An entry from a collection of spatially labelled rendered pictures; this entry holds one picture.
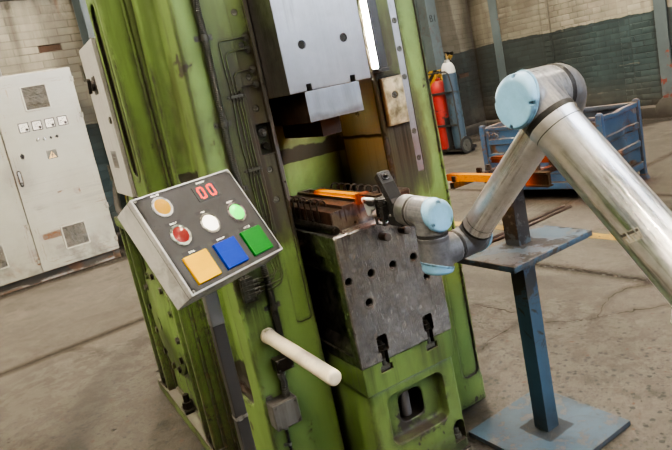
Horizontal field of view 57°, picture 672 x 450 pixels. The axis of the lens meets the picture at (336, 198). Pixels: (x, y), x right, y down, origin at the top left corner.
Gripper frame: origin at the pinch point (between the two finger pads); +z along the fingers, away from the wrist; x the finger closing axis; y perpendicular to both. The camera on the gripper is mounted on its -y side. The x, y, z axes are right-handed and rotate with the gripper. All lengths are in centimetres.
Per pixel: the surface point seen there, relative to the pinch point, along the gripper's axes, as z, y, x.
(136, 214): -14, -16, -73
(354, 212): 2.9, 4.6, -3.6
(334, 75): 4.0, -39.3, -1.0
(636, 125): 168, 54, 385
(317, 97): 3.9, -33.7, -8.4
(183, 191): -8, -18, -59
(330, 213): 2.9, 2.5, -12.2
